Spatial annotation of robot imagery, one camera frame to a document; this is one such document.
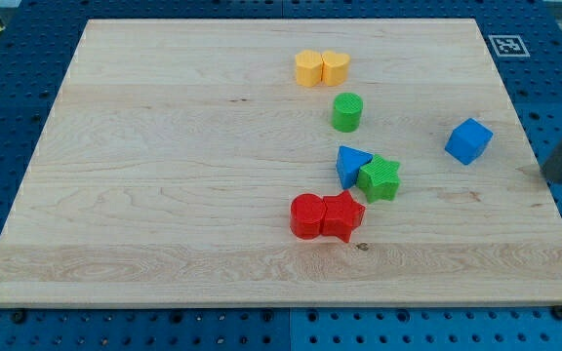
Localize blue triangle block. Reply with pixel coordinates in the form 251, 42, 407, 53
336, 145, 373, 189

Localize blue cube block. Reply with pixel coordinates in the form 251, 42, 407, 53
445, 118, 494, 165

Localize red cylinder block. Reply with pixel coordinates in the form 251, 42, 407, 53
290, 193, 326, 240

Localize red star block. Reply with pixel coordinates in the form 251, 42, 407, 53
321, 190, 365, 243

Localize green cylinder block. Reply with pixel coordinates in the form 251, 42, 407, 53
332, 93, 363, 133

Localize green star block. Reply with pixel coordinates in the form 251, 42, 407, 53
356, 154, 401, 203

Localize light wooden board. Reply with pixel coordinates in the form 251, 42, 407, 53
0, 19, 562, 309

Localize yellow pentagon block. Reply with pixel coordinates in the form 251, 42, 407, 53
295, 50, 323, 87

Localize yellow heart block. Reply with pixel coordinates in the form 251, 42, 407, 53
321, 51, 350, 86

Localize white fiducial marker tag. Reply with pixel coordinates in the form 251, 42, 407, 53
489, 34, 530, 58

